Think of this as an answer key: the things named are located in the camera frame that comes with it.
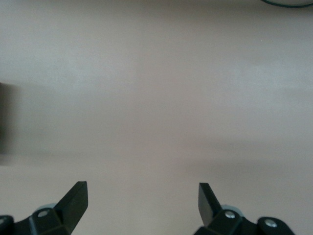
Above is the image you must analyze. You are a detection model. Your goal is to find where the black plastic tray box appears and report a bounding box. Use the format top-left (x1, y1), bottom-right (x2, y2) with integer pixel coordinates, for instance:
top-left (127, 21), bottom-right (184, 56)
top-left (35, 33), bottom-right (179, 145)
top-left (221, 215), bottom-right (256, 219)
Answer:
top-left (0, 82), bottom-right (18, 159)

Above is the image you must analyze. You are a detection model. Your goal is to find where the brown table cover mat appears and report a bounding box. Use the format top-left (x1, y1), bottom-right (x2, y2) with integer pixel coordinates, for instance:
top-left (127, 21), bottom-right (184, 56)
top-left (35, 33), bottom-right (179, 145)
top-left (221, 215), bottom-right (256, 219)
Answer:
top-left (0, 0), bottom-right (313, 235)

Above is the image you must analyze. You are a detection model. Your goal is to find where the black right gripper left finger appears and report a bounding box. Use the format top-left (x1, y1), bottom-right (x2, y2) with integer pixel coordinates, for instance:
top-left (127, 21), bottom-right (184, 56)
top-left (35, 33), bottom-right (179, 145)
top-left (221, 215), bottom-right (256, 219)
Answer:
top-left (0, 181), bottom-right (89, 235)

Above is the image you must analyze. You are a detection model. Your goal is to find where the black arched cable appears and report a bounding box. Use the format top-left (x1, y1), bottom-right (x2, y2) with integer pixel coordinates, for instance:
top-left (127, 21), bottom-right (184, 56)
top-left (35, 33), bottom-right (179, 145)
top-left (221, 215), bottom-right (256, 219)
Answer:
top-left (260, 0), bottom-right (313, 8)

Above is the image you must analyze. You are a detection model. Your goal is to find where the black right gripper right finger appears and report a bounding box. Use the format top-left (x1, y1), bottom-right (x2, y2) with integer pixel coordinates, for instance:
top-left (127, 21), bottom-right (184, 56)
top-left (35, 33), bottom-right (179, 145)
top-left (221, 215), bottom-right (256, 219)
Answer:
top-left (194, 183), bottom-right (294, 235)

